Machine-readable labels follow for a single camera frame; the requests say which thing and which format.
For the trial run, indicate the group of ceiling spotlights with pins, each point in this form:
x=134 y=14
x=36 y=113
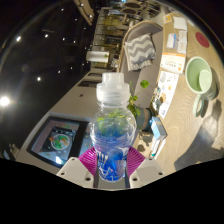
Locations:
x=5 y=101

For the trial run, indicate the white printed paper slip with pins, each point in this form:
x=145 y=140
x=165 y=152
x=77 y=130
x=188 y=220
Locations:
x=182 y=41

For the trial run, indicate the flat round red coaster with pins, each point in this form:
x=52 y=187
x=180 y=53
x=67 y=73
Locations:
x=202 y=39

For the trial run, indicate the small blue white card pack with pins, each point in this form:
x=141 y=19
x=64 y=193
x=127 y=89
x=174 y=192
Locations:
x=171 y=40

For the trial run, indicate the green potted plant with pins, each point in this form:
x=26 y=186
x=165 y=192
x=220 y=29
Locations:
x=145 y=119

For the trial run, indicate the yellow square card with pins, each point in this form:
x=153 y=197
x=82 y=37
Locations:
x=168 y=18

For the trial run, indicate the group of dining chairs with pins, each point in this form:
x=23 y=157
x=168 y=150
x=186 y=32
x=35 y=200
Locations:
x=135 y=7

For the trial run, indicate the clear bottle with blue label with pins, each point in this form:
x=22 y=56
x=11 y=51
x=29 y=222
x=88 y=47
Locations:
x=113 y=133

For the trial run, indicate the white paper napkin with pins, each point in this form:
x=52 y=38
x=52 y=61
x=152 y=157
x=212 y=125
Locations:
x=180 y=23

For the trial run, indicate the pale green ceramic mug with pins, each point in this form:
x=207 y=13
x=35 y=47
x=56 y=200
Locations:
x=196 y=75

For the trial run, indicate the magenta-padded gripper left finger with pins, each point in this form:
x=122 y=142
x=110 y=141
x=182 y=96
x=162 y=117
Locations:
x=75 y=170

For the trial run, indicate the grey white chevron cushion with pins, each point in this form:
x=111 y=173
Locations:
x=140 y=51

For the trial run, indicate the small blue box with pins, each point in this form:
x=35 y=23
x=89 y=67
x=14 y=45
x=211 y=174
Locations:
x=158 y=128

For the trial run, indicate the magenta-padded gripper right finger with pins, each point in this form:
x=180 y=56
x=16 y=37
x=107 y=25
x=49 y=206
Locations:
x=146 y=170

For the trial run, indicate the grey curved sofa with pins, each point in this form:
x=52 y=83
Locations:
x=146 y=76

